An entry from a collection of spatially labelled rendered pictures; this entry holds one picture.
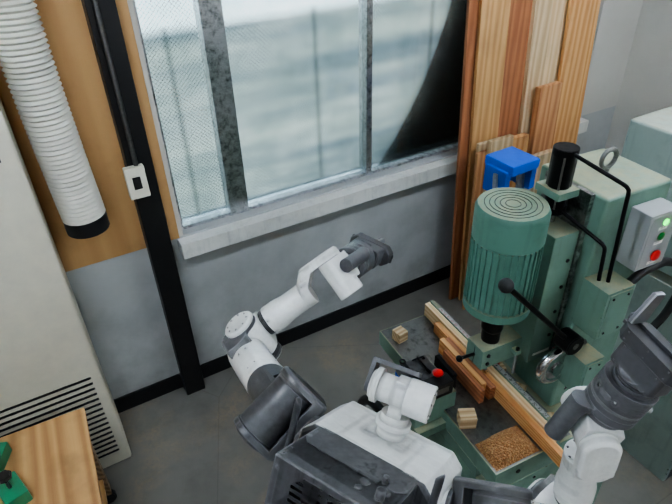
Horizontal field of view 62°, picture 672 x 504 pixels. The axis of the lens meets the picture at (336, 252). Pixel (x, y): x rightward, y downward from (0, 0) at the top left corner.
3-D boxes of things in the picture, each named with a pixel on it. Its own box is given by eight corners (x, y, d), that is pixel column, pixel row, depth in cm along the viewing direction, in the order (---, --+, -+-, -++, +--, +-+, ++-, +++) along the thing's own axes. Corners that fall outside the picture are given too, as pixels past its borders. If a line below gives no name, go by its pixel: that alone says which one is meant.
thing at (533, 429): (433, 332, 184) (434, 322, 182) (438, 330, 185) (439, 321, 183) (567, 476, 140) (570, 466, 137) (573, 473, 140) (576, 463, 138)
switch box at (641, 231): (614, 260, 143) (631, 205, 134) (642, 250, 147) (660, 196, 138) (634, 272, 139) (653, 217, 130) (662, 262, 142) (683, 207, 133)
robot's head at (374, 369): (405, 416, 94) (419, 372, 95) (357, 398, 97) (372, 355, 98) (409, 415, 100) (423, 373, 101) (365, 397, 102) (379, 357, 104)
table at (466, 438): (353, 352, 186) (353, 339, 182) (430, 324, 196) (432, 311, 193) (463, 505, 140) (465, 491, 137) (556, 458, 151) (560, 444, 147)
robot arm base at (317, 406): (286, 470, 111) (269, 471, 101) (245, 423, 116) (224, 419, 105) (338, 413, 113) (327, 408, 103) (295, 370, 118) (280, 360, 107)
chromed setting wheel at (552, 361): (529, 384, 157) (537, 353, 150) (563, 370, 161) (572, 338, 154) (536, 392, 155) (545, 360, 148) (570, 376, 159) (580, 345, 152)
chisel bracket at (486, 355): (464, 358, 162) (467, 337, 158) (503, 343, 167) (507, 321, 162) (480, 375, 157) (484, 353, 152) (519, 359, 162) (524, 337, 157)
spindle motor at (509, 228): (449, 295, 153) (460, 195, 136) (500, 277, 159) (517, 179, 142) (490, 335, 140) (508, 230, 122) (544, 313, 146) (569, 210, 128)
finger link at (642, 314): (655, 295, 82) (630, 324, 85) (668, 294, 83) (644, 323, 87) (647, 288, 83) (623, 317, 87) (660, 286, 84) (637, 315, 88)
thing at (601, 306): (571, 322, 150) (583, 277, 141) (596, 312, 153) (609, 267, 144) (595, 341, 143) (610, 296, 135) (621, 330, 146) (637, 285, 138)
